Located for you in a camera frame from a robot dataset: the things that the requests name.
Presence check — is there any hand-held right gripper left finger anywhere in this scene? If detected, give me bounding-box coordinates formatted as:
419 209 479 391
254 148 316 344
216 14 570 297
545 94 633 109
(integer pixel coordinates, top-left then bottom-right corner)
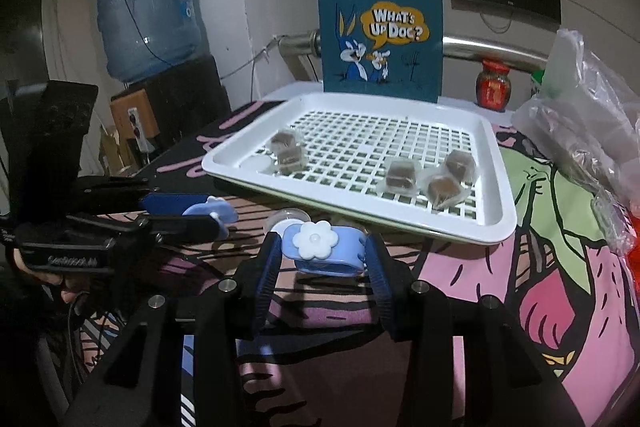
60 231 286 427

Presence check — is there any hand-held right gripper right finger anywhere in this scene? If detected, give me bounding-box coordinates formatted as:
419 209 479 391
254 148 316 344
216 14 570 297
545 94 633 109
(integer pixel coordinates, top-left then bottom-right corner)
364 236 586 427

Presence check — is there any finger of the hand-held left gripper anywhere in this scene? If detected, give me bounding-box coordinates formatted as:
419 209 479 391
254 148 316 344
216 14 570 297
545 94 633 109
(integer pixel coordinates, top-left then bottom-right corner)
136 214 230 245
75 176 211 217

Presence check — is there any blue flower hair clip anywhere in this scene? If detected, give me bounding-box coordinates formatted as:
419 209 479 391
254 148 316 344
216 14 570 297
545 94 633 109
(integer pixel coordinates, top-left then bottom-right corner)
181 197 238 224
281 219 371 278

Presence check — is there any clear round dish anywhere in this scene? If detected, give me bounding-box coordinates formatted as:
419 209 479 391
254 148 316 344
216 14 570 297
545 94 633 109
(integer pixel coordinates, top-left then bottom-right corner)
264 207 313 238

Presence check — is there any brown cube clear packet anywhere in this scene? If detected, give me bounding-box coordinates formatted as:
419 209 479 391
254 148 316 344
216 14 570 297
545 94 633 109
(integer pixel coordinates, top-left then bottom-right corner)
267 129 301 152
272 147 308 172
422 174 468 210
382 157 421 195
442 149 478 182

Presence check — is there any white perforated plastic tray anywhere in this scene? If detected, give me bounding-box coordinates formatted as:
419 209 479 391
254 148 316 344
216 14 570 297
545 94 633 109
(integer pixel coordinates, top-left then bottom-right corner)
201 93 518 247

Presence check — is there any person's left hand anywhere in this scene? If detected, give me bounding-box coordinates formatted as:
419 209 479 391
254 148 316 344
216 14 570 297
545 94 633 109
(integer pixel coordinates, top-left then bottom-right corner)
12 256 92 306

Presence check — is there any tan cardboard box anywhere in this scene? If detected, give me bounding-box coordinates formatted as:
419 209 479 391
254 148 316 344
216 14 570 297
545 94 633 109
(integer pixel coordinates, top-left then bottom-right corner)
97 124 141 175

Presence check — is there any white power strip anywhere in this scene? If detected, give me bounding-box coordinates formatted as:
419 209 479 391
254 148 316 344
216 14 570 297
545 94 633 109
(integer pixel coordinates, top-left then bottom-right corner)
127 107 151 152

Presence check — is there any black water dispenser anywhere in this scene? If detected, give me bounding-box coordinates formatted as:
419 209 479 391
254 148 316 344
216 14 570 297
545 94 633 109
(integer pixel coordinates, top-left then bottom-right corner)
111 54 232 158

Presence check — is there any brown wooden box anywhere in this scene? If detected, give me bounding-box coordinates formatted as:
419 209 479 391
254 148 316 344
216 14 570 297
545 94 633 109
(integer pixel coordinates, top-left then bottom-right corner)
110 89 161 152

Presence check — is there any black dusty panel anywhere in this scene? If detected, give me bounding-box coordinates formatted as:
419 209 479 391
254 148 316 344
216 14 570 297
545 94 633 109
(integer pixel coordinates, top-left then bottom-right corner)
7 79 99 212

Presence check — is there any pink black printed blanket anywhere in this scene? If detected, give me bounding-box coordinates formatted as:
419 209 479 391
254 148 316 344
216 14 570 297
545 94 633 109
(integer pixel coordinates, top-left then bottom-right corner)
75 99 640 427

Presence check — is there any blue water jug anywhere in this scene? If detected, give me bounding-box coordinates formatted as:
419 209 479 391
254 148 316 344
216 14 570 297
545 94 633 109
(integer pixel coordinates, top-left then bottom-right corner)
94 0 207 84

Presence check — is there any blue cartoon rabbit tote bag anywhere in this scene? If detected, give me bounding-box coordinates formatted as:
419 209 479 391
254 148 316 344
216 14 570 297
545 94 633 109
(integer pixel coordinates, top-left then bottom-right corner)
316 0 443 104

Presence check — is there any glass jar red label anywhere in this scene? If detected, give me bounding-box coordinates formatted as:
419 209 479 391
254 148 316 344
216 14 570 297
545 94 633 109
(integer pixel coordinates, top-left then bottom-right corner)
475 59 512 111

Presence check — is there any small clear plastic bag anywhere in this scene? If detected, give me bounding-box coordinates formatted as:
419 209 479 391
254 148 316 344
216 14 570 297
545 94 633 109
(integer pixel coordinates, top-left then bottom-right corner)
590 189 633 255

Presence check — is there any red plastic bag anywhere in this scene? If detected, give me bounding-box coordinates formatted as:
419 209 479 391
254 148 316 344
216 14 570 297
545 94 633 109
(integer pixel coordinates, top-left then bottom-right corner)
627 214 640 308

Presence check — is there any green white carton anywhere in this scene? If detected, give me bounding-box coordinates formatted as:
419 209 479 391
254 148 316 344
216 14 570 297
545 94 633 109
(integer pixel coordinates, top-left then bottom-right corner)
530 68 551 100

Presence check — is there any steel pipe rail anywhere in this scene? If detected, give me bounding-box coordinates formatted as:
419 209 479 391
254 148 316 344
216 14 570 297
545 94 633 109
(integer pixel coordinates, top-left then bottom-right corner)
277 32 551 72

